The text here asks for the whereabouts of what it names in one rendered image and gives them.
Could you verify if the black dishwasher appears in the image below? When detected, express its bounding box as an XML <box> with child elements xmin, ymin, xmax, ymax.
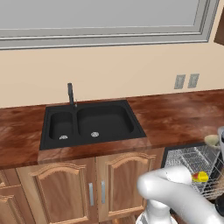
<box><xmin>160</xmin><ymin>141</ymin><xmax>224</xmax><ymax>217</ymax></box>

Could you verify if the wooden arched cupboard door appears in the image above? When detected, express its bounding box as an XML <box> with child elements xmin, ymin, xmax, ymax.
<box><xmin>16</xmin><ymin>157</ymin><xmax>99</xmax><ymax>224</ymax></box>
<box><xmin>94</xmin><ymin>147</ymin><xmax>166</xmax><ymax>223</ymax></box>

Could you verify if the beige bowl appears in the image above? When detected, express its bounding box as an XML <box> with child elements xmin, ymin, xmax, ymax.
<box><xmin>203</xmin><ymin>134</ymin><xmax>221</xmax><ymax>148</ymax></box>

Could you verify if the yellow and red cup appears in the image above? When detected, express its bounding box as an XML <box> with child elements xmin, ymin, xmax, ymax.
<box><xmin>192</xmin><ymin>171</ymin><xmax>210</xmax><ymax>184</ymax></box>

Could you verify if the black double sink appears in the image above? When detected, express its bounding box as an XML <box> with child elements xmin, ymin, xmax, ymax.
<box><xmin>38</xmin><ymin>99</ymin><xmax>148</xmax><ymax>151</ymax></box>

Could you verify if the black tap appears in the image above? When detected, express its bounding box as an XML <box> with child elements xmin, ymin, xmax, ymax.
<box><xmin>66</xmin><ymin>82</ymin><xmax>79</xmax><ymax>109</ymax></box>

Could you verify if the wooden drawer front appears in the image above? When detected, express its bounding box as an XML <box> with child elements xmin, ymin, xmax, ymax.
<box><xmin>0</xmin><ymin>168</ymin><xmax>22</xmax><ymax>189</ymax></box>

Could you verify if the grey wall outlet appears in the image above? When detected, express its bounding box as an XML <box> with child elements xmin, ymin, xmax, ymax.
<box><xmin>187</xmin><ymin>73</ymin><xmax>200</xmax><ymax>89</ymax></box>
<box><xmin>173</xmin><ymin>73</ymin><xmax>186</xmax><ymax>90</ymax></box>

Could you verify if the silver cupboard door handle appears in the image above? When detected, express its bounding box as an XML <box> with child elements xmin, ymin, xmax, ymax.
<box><xmin>100</xmin><ymin>179</ymin><xmax>107</xmax><ymax>205</ymax></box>
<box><xmin>87</xmin><ymin>182</ymin><xmax>95</xmax><ymax>207</ymax></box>

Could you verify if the white wire dishwasher rack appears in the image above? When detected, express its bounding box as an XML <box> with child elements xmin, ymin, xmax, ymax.
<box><xmin>165</xmin><ymin>144</ymin><xmax>224</xmax><ymax>201</ymax></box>

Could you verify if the dark wooden wall cupboard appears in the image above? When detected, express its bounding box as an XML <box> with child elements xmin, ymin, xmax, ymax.
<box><xmin>213</xmin><ymin>6</ymin><xmax>224</xmax><ymax>46</ymax></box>

